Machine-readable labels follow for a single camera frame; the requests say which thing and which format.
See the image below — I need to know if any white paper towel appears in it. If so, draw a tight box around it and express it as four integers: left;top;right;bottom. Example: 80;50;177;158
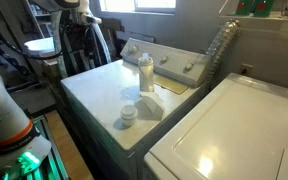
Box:
137;91;166;120

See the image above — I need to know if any washing machine with knob panel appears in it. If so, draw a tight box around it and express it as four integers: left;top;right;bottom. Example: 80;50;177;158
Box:
59;37;212;180

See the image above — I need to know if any plain white washing machine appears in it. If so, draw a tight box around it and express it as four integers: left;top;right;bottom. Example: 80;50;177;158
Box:
143;72;288;180

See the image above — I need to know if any white detergent bottle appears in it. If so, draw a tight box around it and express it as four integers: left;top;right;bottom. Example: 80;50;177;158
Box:
137;52;155;93

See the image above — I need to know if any flat yellow panel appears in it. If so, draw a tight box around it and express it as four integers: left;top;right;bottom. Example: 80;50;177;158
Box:
153;75;189;96

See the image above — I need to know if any white cup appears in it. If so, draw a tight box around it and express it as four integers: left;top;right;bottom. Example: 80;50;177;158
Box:
120;104;139;127

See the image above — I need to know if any washer control knob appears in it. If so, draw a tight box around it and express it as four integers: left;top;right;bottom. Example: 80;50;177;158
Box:
127;44;139;56
183;62;195;72
159;54;170;65

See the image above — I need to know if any bright window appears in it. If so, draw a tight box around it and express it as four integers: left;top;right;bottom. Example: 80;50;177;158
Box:
98;0;178;14

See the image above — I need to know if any blue patterned curtain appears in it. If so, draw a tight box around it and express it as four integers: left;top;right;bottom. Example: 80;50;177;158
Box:
51;11;69;79

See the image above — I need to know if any wooden platform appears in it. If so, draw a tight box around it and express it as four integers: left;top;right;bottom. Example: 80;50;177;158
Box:
44;109;95;180

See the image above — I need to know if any white utility sink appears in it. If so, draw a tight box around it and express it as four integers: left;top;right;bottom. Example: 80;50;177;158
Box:
23;36;56;57

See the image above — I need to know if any cluttered storage shelf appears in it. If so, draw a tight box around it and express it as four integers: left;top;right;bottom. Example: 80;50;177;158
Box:
27;0;54;38

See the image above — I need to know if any green box with red print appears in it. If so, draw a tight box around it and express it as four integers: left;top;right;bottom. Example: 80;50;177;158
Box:
235;0;254;16
253;0;275;18

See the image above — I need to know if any black equipment on stand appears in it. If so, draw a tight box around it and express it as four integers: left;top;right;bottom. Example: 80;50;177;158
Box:
0;39;27;79

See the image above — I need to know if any silver foil vent hose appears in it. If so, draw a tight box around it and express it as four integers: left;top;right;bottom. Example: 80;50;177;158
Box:
205;19;242;84

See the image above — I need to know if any wall power outlet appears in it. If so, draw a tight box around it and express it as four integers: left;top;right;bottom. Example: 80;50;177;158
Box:
239;63;255;76

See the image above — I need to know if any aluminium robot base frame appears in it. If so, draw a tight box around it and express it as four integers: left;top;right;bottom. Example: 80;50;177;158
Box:
0;114;70;180

